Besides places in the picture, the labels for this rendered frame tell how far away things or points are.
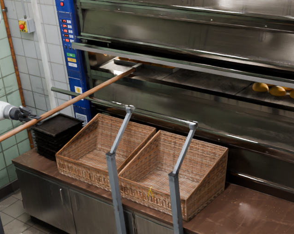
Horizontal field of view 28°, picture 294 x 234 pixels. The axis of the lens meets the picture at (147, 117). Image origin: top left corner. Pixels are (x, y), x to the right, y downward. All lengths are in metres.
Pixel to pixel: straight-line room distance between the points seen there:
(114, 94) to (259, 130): 1.18
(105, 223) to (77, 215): 0.28
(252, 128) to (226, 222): 0.58
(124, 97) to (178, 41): 0.73
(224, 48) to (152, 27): 0.55
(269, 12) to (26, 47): 2.23
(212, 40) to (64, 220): 1.75
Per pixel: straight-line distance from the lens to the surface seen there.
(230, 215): 3.53
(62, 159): 4.07
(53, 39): 4.47
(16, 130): 3.43
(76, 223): 4.24
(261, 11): 3.22
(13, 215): 4.93
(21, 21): 4.58
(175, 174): 3.23
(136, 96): 4.05
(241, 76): 3.25
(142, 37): 3.79
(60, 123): 4.39
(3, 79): 4.92
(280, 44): 3.25
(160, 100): 3.92
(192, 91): 3.69
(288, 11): 3.15
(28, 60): 4.80
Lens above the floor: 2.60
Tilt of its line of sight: 25 degrees down
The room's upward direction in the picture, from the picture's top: 6 degrees counter-clockwise
